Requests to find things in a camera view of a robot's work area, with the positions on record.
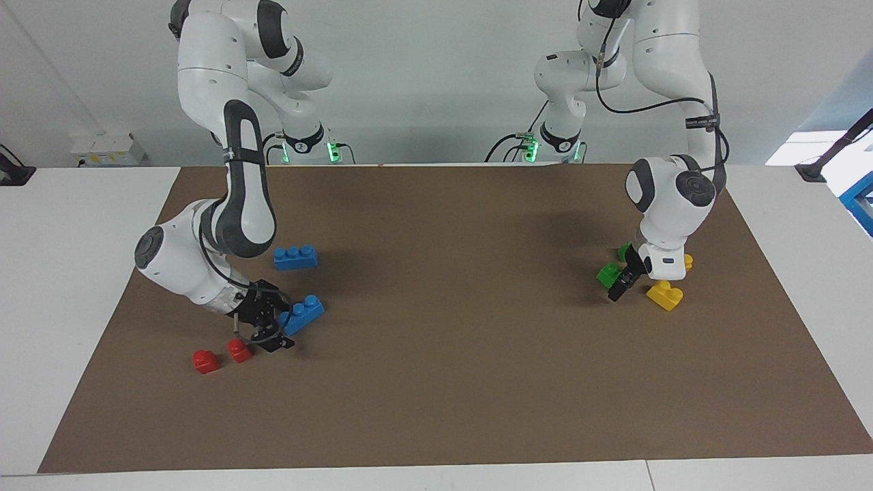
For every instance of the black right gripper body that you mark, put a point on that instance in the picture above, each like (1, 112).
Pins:
(259, 307)

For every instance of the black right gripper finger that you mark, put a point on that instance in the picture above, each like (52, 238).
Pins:
(276, 341)

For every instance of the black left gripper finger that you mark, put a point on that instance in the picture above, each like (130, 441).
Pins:
(624, 285)

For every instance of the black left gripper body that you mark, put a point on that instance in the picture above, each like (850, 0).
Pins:
(638, 262)

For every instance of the green two-stud toy brick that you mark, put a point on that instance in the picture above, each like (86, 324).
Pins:
(623, 252)
(607, 275)

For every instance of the blue three-stud toy brick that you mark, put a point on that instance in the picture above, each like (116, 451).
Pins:
(295, 258)
(307, 314)

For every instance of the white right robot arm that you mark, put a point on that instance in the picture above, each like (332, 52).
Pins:
(204, 68)

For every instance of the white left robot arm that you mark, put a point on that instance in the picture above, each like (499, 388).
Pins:
(665, 48)

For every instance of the red one-stud toy brick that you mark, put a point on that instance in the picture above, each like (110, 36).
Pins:
(205, 362)
(239, 351)

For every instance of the brown paper table mat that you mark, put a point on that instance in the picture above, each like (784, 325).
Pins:
(443, 375)

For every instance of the black clamp stand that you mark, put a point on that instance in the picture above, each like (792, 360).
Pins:
(811, 170)

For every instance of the white power strip box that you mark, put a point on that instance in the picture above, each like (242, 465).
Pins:
(102, 149)

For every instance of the black table clamp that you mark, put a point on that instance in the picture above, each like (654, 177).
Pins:
(13, 176)

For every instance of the blue metal frame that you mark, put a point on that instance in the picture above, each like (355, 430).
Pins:
(861, 201)

